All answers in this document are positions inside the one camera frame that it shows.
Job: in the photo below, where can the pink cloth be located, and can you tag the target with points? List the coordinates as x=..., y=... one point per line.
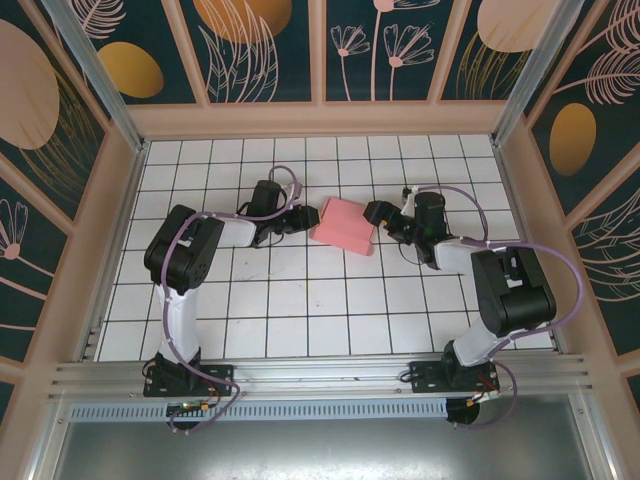
x=340, y=225

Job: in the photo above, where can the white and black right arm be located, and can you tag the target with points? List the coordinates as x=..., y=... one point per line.
x=520, y=305

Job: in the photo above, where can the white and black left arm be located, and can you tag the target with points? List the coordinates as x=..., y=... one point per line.
x=180, y=325

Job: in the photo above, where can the grey metal sheet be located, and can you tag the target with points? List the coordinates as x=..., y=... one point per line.
x=320, y=450

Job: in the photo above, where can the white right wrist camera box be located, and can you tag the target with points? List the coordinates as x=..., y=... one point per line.
x=409, y=202

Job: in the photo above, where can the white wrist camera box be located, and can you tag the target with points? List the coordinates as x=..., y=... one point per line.
x=292, y=190
x=409, y=202

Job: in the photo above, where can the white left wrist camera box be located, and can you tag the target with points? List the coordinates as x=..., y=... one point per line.
x=292, y=190

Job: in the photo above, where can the aluminium side rail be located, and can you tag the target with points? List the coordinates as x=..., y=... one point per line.
x=111, y=255
x=511, y=200

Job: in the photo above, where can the wall panel with flower outlines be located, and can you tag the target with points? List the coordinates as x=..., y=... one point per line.
x=380, y=75

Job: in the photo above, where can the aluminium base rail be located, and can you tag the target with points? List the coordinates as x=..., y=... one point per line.
x=320, y=372

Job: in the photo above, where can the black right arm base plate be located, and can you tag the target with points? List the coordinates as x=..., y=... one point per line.
x=422, y=377

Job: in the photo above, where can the aluminium frame post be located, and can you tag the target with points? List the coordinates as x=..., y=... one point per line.
x=519, y=90
x=47, y=440
x=595, y=440
x=102, y=85

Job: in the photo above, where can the wall panel with leaf outlines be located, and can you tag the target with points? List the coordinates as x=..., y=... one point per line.
x=240, y=30

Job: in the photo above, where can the wall panel with feather and oval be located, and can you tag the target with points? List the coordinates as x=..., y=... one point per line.
x=575, y=135

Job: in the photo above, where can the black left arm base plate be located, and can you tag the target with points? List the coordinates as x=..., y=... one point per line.
x=220, y=380

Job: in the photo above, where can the wall panel with yellow oval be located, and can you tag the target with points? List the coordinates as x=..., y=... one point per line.
x=130, y=70

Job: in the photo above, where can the wall panel with fern leaves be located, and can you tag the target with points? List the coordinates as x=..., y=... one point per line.
x=610, y=260

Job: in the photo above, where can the wall panel with pale circle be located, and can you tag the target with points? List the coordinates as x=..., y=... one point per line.
x=500, y=25

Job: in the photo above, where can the wall panel with single flower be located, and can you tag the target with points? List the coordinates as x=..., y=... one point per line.
x=20, y=250

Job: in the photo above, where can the wall panel with large pink circle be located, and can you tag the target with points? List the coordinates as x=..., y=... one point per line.
x=25, y=100

